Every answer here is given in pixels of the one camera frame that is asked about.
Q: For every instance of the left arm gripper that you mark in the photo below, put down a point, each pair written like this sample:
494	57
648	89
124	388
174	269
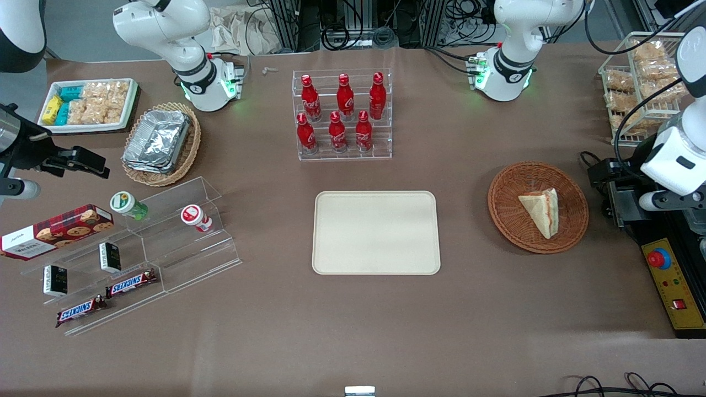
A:
622	175

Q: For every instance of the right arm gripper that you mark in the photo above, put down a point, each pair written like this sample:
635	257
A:
26	148

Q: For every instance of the triangular sandwich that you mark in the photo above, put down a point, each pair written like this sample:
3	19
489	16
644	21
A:
538	212

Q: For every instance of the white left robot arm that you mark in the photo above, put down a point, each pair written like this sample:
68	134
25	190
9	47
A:
515	33

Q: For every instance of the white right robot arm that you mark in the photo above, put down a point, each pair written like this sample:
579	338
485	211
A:
165	27

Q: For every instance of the white rectangular snack tray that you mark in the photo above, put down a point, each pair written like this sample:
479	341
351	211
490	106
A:
131	105

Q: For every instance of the oval light wicker basket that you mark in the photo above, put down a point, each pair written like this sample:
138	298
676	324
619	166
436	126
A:
190	149

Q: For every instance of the round brown wicker basket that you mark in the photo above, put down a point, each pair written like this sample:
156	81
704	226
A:
507	220

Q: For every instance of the beige rectangular tray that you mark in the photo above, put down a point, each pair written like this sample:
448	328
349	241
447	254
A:
375	231

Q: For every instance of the teal snack packet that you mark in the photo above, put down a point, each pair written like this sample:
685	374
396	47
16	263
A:
62	114
70	92

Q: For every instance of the clear rice cracker bag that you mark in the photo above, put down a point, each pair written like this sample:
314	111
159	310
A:
105	111
118	89
95	90
78	112

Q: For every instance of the yellow snack packet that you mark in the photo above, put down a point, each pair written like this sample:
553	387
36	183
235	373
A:
51	109

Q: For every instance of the green lidded cup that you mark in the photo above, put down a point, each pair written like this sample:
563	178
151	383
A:
124	203

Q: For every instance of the red tartan cookie box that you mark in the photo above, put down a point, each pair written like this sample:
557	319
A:
55	231

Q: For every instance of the stacked aluminium foil containers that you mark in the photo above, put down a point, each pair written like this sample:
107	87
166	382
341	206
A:
157	140

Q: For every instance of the clear plastic container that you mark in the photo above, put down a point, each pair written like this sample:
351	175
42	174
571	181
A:
696	223

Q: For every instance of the small black white box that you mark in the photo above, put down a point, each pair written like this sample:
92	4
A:
55	280
110	257

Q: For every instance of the red lidded cup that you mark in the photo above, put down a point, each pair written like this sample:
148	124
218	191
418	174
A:
193	216

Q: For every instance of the black yellow control box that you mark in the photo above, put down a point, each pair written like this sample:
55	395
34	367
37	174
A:
675	292

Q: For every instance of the brown Snickers bar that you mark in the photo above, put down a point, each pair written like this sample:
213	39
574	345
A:
81	310
131	283

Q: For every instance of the clear acrylic stepped stand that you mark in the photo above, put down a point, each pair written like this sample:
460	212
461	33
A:
182	253

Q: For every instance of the crumpled brown paper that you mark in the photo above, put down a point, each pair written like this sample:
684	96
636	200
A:
237	30

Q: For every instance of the small clear plastic piece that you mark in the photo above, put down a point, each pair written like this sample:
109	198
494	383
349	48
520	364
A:
270	70

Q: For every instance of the red cola bottle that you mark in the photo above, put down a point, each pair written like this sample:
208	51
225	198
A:
363	132
337	133
310	99
377	96
345	98
305	134

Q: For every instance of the clear acrylic bottle rack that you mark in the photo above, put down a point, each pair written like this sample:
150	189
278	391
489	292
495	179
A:
342	156

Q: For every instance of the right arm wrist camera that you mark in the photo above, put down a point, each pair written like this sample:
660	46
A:
19	191

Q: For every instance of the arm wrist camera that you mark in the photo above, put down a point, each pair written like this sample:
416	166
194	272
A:
673	202
19	191

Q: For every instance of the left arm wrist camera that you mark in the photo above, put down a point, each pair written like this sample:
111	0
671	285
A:
673	202

